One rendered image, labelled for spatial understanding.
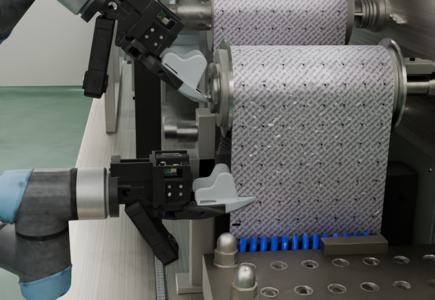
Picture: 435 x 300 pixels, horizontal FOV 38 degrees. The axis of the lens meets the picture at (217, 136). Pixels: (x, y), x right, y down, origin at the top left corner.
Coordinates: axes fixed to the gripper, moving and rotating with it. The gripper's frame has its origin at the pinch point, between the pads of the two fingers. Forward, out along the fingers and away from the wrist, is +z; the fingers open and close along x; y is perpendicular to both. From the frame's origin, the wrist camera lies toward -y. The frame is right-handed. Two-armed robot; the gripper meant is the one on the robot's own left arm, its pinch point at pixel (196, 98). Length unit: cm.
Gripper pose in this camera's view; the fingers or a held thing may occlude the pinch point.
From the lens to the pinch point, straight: 93.7
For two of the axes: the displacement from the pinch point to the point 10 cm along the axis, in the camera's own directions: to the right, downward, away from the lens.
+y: 6.5, -7.5, -1.4
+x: -1.2, -2.9, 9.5
